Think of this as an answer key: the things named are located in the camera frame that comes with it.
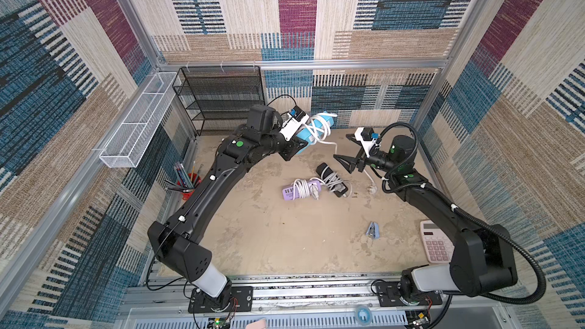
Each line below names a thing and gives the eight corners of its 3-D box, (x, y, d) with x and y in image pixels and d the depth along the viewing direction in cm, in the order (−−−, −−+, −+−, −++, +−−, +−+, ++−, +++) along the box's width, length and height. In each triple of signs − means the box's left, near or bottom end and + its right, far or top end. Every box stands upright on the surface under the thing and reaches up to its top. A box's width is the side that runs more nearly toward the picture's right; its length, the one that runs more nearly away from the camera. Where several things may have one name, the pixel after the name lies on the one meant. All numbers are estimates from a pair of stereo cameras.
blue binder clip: (365, 234, 88) (366, 232, 86) (369, 222, 91) (371, 219, 89) (377, 240, 87) (378, 238, 85) (381, 227, 90) (382, 225, 88)
